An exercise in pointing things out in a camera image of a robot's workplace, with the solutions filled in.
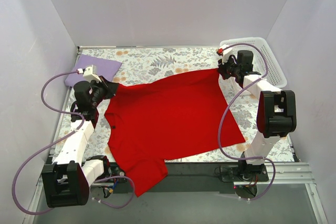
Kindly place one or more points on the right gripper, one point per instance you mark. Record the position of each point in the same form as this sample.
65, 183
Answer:
223, 69

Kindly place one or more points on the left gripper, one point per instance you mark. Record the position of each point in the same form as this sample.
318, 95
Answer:
105, 87

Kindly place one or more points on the white plastic basket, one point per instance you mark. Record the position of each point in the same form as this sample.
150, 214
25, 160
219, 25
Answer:
275, 74

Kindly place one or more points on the red t-shirt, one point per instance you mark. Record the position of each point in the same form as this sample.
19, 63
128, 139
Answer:
178, 116

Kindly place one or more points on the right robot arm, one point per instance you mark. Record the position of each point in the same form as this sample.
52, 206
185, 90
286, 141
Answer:
276, 115

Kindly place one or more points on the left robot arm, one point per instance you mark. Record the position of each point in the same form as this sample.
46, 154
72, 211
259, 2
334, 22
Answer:
68, 178

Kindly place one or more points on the folded lavender t-shirt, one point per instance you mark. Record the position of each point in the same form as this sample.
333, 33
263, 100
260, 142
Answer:
102, 67

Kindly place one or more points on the floral table mat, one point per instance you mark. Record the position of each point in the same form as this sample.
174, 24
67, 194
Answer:
145, 65

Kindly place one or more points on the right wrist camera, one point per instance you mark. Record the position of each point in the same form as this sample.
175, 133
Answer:
224, 51

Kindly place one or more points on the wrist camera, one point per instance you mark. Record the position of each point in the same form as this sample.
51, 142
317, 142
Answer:
89, 73
224, 51

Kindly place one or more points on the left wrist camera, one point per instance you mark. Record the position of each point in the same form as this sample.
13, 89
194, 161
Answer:
89, 73

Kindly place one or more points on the aluminium frame rail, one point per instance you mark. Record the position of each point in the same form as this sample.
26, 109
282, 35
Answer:
290, 196

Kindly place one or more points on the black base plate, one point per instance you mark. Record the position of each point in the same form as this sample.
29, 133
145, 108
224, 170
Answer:
224, 178

